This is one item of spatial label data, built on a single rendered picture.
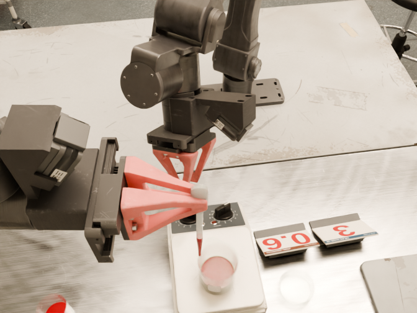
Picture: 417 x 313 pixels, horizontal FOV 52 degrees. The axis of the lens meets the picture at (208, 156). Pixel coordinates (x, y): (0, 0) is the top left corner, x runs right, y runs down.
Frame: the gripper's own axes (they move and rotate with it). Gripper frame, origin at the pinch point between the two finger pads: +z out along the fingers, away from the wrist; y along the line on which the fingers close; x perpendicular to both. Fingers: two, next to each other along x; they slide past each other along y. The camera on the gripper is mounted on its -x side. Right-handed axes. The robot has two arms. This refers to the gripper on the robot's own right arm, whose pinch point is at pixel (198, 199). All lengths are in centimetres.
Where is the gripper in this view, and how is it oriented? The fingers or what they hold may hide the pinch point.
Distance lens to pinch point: 40.0
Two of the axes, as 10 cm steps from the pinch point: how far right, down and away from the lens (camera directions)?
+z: 10.0, 0.1, 0.1
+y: 0.0, -8.1, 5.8
